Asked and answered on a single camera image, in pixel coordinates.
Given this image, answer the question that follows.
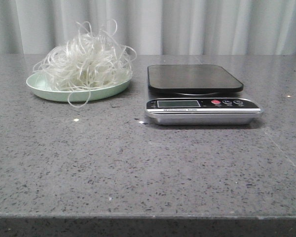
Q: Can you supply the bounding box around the light green plastic plate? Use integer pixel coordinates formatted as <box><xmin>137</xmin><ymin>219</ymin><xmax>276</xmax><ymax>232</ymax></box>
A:
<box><xmin>26</xmin><ymin>74</ymin><xmax>131</xmax><ymax>102</ymax></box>

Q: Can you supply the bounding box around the silver black kitchen scale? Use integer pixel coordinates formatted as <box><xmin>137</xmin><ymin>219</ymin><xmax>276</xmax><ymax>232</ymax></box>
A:
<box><xmin>145</xmin><ymin>64</ymin><xmax>262</xmax><ymax>125</ymax></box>

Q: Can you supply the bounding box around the white pleated curtain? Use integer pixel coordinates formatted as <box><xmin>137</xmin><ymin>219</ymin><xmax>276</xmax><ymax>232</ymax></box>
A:
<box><xmin>0</xmin><ymin>0</ymin><xmax>296</xmax><ymax>55</ymax></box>

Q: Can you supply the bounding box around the white vermicelli noodle bundle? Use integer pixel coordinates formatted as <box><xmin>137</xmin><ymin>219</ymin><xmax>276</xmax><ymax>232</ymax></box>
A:
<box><xmin>32</xmin><ymin>21</ymin><xmax>137</xmax><ymax>108</ymax></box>

